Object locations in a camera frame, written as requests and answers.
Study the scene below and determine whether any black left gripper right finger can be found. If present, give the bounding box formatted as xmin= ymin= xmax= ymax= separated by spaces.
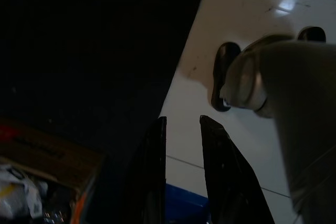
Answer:
xmin=199 ymin=115 xmax=276 ymax=224

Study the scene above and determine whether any printed cardboard box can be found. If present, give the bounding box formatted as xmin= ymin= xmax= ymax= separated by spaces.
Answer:
xmin=0 ymin=119 xmax=106 ymax=224

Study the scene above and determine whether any black robot foot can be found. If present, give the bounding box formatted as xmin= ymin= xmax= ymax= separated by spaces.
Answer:
xmin=298 ymin=26 xmax=327 ymax=44
xmin=211 ymin=41 xmax=241 ymax=112

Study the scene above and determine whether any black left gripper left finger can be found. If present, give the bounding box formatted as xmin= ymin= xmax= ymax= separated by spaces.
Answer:
xmin=122 ymin=116 xmax=167 ymax=224

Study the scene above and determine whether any black right robot foot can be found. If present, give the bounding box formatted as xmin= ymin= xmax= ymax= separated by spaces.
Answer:
xmin=298 ymin=26 xmax=327 ymax=44

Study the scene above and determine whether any black left robot foot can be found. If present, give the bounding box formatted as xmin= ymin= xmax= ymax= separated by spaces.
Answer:
xmin=211 ymin=41 xmax=241 ymax=112

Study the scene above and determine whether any grey left robot leg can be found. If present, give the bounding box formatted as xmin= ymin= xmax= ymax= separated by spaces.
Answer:
xmin=219 ymin=34 xmax=336 ymax=224

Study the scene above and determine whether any blue plastic container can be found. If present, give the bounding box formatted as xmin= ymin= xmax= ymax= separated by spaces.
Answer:
xmin=165 ymin=183 xmax=211 ymax=224

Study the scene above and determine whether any white plastic bag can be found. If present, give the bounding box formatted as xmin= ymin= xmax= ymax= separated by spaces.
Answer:
xmin=0 ymin=165 xmax=44 ymax=221

